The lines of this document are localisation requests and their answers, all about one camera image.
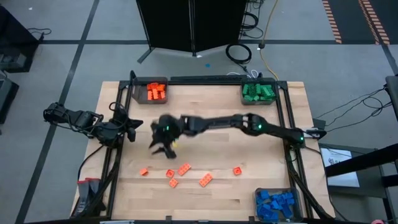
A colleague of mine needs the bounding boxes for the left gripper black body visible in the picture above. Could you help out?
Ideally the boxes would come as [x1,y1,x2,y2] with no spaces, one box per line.
[107,110,137,147]

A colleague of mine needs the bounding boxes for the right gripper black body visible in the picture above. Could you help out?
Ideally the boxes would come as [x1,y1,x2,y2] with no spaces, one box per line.
[154,113,184,147]

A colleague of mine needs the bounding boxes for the grey plastic bin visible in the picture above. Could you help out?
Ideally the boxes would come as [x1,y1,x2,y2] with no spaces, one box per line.
[253,186,304,223]
[241,77,279,106]
[131,77,169,105]

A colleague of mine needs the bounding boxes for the red and grey tool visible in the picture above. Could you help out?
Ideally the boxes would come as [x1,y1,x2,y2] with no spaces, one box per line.
[73,177,106,218]

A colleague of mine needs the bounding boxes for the black folding screen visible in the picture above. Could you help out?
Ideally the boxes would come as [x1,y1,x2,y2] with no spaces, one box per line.
[136,0,249,65]

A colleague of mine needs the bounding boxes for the black floor equipment box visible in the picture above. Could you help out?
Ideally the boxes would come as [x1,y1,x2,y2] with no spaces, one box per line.
[0,6,40,74]
[0,70,20,125]

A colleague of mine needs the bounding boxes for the white paper sheet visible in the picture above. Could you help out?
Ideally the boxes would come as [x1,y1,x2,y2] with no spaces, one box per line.
[320,147,361,188]

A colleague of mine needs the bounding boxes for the black metal cart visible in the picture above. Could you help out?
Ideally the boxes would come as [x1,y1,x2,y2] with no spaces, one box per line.
[318,141,398,224]

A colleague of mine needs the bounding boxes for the black floor mat orange stripes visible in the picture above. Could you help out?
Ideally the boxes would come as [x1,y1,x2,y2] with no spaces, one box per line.
[321,0,391,45]

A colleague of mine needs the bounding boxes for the black aluminium table frame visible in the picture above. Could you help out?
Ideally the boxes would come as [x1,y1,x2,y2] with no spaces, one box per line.
[70,70,335,224]

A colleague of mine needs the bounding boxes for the coiled black cable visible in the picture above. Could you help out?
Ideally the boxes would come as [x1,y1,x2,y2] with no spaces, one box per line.
[224,42,252,65]

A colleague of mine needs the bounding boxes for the white cable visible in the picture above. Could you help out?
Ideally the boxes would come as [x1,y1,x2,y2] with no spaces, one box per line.
[226,68,259,78]

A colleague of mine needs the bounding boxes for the thin black floor cable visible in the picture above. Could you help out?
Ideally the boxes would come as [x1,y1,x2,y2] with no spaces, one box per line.
[26,27,52,43]

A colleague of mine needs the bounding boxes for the black cable bundle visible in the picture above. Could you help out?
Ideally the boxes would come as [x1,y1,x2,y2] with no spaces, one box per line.
[241,0,265,40]

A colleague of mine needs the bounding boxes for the yellow floor cable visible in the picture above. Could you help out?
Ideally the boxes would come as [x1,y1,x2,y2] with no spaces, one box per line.
[258,0,280,81]

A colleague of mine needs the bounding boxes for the black power cables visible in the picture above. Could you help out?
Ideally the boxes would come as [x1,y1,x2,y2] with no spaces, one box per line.
[313,86,393,131]

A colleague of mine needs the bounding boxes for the black post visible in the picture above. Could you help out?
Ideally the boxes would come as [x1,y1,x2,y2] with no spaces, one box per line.
[384,74,398,123]

